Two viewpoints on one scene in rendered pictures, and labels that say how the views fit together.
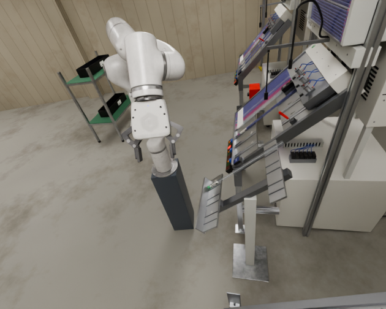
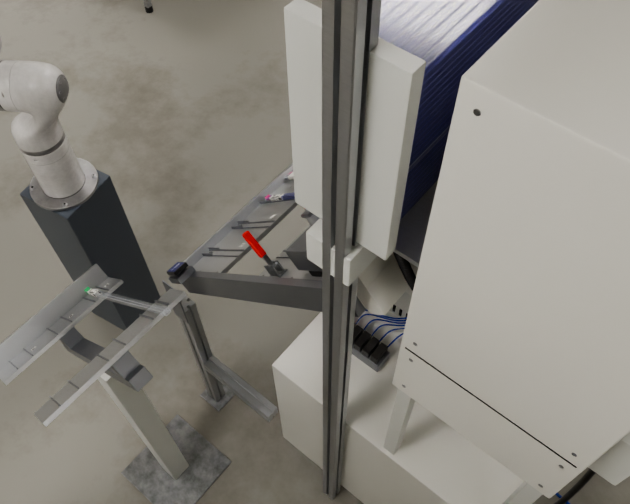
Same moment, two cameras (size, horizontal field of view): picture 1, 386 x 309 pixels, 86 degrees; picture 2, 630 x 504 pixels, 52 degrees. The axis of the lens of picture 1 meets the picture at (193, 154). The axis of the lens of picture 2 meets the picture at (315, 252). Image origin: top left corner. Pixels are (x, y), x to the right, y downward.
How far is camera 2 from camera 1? 101 cm
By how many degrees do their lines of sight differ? 22
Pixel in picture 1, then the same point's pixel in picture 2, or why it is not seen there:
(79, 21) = not seen: outside the picture
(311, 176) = not seen: hidden behind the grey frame
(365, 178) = (426, 475)
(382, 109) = (412, 373)
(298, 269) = not seen: outside the picture
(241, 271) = (145, 474)
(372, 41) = (329, 239)
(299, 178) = (304, 384)
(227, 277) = (112, 466)
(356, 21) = (306, 175)
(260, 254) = (206, 467)
